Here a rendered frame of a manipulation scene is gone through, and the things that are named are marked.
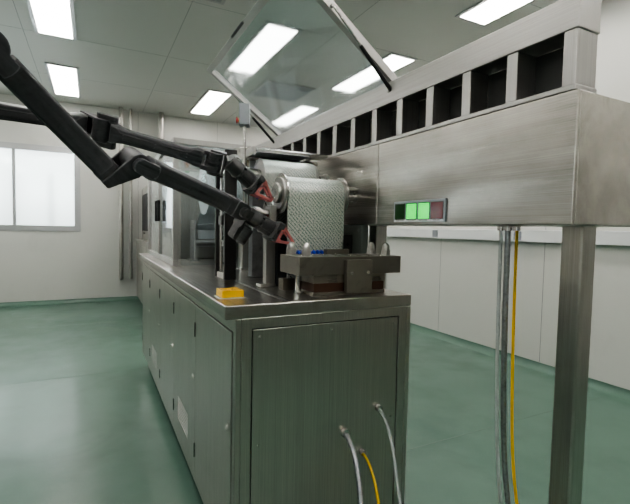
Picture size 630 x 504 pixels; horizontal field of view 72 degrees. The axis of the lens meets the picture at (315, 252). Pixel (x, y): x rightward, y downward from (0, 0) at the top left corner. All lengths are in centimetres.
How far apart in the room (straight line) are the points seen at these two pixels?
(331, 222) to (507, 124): 72
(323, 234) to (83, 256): 565
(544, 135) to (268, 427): 108
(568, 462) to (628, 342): 237
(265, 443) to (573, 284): 97
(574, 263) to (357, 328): 65
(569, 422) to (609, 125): 75
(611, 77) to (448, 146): 262
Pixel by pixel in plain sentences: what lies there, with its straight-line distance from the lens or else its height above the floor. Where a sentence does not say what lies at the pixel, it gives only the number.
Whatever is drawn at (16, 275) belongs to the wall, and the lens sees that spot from 709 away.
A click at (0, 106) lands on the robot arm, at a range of 161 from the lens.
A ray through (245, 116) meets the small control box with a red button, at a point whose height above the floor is 165.
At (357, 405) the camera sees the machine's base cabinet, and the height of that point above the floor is 54.
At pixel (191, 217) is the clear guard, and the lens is 252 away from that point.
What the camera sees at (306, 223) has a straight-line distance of 160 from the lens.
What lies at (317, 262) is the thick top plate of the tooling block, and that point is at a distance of 140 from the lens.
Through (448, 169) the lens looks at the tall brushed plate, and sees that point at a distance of 138.
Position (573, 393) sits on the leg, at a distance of 136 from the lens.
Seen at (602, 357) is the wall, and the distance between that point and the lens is 384.
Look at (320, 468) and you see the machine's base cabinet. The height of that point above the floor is 36.
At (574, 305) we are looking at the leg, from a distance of 131.
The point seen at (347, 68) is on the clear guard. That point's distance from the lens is 182.
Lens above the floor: 112
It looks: 3 degrees down
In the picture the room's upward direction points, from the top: 1 degrees clockwise
